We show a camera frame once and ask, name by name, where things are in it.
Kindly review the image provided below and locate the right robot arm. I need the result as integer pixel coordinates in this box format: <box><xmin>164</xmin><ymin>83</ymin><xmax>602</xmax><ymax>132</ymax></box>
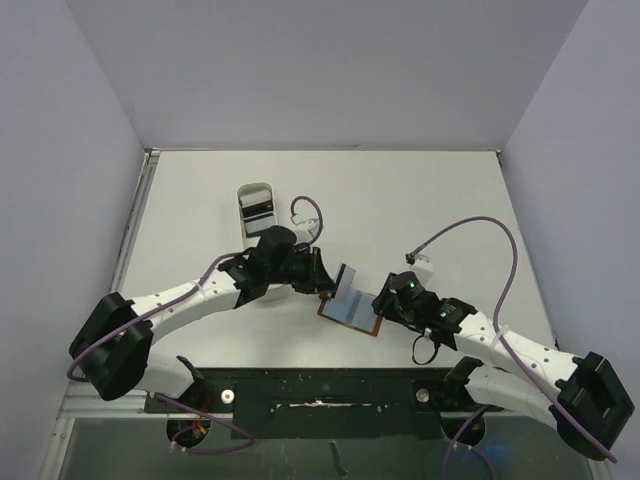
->
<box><xmin>372</xmin><ymin>271</ymin><xmax>635</xmax><ymax>461</ymax></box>

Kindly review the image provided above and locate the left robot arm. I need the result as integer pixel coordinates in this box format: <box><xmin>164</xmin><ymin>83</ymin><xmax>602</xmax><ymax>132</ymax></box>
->
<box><xmin>69</xmin><ymin>226</ymin><xmax>336</xmax><ymax>411</ymax></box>

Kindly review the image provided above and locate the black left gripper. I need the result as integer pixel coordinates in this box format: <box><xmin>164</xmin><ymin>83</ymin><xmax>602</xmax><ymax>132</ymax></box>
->
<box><xmin>267</xmin><ymin>245</ymin><xmax>336</xmax><ymax>294</ymax></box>

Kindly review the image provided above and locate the grey silver card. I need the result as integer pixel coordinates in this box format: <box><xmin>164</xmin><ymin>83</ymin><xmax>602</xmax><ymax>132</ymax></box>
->
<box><xmin>332</xmin><ymin>263</ymin><xmax>356</xmax><ymax>303</ymax></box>

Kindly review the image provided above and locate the grey card in tray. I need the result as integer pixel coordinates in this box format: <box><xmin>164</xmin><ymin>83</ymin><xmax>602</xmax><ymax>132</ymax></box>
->
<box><xmin>244</xmin><ymin>214</ymin><xmax>277</xmax><ymax>238</ymax></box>

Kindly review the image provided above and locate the white card stack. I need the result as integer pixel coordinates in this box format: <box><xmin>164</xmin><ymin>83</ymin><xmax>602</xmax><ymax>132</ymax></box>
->
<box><xmin>239</xmin><ymin>188</ymin><xmax>272</xmax><ymax>208</ymax></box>

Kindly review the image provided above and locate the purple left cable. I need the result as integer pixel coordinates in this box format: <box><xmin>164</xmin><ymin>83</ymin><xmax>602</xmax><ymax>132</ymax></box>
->
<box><xmin>66</xmin><ymin>195</ymin><xmax>324</xmax><ymax>456</ymax></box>

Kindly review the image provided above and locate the aluminium rail frame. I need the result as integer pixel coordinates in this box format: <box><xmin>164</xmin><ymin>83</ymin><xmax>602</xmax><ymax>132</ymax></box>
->
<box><xmin>39</xmin><ymin>147</ymin><xmax>161</xmax><ymax>480</ymax></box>

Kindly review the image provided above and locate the brown leather card holder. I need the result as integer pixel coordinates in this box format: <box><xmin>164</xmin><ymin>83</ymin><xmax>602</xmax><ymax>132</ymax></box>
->
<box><xmin>317</xmin><ymin>289</ymin><xmax>382</xmax><ymax>337</ymax></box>

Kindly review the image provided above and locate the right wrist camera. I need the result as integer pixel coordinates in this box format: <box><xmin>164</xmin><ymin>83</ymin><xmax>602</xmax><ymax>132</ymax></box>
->
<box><xmin>405</xmin><ymin>253</ymin><xmax>435</xmax><ymax>285</ymax></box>

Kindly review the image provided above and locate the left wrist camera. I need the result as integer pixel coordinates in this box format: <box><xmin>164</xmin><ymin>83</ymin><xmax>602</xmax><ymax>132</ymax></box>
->
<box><xmin>291</xmin><ymin>216</ymin><xmax>321</xmax><ymax>245</ymax></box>

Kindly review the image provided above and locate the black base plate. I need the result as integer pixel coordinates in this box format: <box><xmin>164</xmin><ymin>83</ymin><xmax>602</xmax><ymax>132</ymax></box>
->
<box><xmin>144</xmin><ymin>367</ymin><xmax>506</xmax><ymax>441</ymax></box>

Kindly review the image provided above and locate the white oblong tray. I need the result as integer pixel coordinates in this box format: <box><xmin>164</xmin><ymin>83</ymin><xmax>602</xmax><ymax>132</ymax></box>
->
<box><xmin>237</xmin><ymin>182</ymin><xmax>293</xmax><ymax>306</ymax></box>

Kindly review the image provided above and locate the black card upper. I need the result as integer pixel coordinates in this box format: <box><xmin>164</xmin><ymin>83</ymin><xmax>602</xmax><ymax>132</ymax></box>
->
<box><xmin>241</xmin><ymin>200</ymin><xmax>274</xmax><ymax>218</ymax></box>

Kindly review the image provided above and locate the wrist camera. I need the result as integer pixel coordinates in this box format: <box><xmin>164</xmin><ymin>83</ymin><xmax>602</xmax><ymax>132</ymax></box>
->
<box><xmin>291</xmin><ymin>216</ymin><xmax>321</xmax><ymax>245</ymax></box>
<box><xmin>405</xmin><ymin>253</ymin><xmax>435</xmax><ymax>285</ymax></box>

